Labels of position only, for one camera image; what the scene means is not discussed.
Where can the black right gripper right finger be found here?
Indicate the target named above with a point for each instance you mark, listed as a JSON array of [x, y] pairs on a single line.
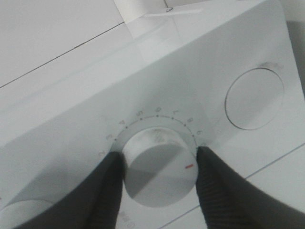
[[229, 201]]

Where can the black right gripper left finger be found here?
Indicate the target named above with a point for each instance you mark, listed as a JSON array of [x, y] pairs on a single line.
[[93, 204]]

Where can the white timer knob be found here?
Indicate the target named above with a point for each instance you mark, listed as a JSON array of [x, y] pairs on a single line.
[[160, 169]]

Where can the round white door button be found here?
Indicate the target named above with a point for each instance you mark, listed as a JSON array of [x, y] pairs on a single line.
[[254, 98]]

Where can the upper white power knob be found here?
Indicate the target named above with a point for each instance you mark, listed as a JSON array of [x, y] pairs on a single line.
[[20, 212]]

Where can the white microwave oven body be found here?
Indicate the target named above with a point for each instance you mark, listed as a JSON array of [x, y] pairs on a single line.
[[169, 68]]

